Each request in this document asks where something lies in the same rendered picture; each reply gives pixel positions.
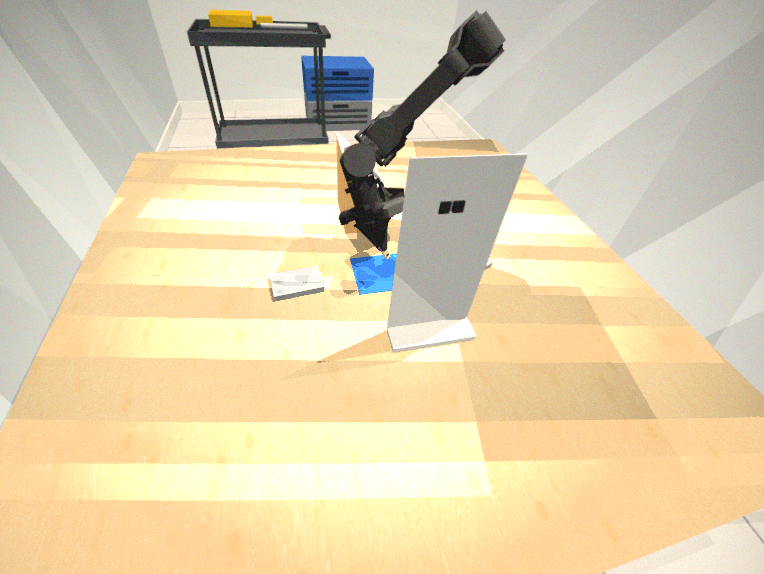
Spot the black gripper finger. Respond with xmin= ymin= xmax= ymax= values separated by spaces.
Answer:
xmin=353 ymin=219 xmax=380 ymax=251
xmin=365 ymin=216 xmax=393 ymax=251

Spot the blue flat square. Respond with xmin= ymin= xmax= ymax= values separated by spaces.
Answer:
xmin=350 ymin=253 xmax=397 ymax=295

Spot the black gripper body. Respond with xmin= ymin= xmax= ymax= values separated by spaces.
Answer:
xmin=338 ymin=174 xmax=404 ymax=225

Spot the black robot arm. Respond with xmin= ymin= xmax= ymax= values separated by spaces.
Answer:
xmin=339 ymin=10 xmax=506 ymax=182

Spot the white rectangular slab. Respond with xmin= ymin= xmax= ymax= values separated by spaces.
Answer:
xmin=269 ymin=266 xmax=325 ymax=301

